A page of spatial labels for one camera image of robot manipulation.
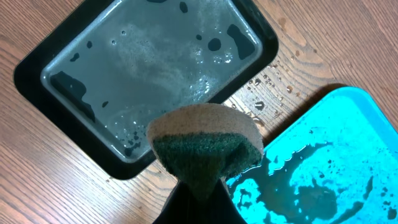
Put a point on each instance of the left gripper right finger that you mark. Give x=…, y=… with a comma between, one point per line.
x=219, y=208

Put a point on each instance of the black water tray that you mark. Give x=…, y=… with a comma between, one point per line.
x=111, y=67

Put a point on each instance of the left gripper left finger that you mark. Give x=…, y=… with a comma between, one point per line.
x=180, y=207

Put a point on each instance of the teal plastic tray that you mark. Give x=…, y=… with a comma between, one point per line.
x=335, y=164

